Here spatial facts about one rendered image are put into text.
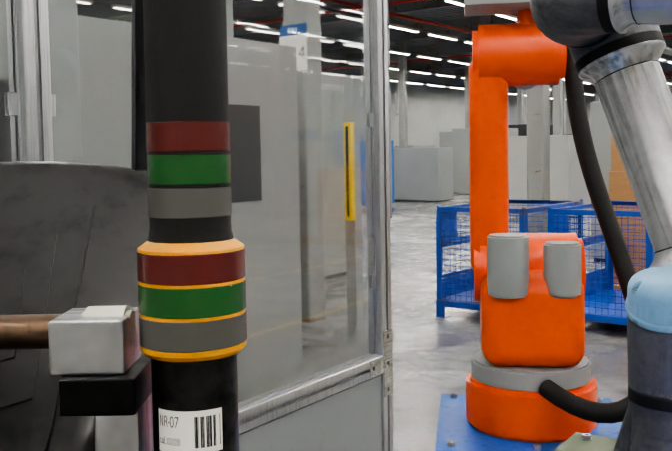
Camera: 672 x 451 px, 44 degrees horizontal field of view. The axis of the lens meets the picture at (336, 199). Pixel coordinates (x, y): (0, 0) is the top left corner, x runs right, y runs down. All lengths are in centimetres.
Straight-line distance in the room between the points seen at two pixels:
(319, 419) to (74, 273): 125
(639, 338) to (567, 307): 321
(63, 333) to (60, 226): 14
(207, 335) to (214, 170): 6
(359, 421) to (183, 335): 148
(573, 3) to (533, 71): 330
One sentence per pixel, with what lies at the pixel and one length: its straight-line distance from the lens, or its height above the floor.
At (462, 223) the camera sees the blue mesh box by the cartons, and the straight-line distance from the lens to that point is 722.
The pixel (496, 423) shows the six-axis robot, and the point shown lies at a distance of 430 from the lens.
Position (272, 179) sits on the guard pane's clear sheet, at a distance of 152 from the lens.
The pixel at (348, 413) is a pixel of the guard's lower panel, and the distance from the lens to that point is 176.
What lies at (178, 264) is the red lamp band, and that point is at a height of 139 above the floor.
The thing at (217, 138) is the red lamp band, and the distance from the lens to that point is 33.
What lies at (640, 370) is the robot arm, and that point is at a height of 119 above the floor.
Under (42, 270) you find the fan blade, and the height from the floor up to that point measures 137.
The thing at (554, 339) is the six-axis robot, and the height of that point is 53.
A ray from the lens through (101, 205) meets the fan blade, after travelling 50.
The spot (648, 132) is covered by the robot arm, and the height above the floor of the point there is 145.
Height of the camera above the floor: 143
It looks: 3 degrees down
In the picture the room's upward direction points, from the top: 1 degrees counter-clockwise
